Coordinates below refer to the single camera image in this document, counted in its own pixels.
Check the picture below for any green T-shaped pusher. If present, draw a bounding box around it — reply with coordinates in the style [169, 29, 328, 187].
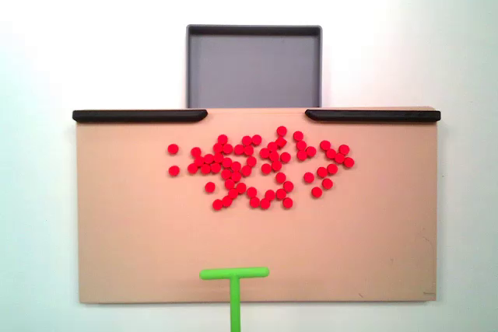
[198, 267, 270, 332]

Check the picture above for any black edge rail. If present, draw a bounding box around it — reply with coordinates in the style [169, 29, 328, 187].
[72, 109, 209, 124]
[304, 109, 442, 124]

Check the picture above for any grey plastic tray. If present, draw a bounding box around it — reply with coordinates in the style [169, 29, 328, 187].
[185, 24, 324, 110]

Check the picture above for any tan flat board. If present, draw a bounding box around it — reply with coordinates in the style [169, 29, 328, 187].
[73, 106, 439, 305]

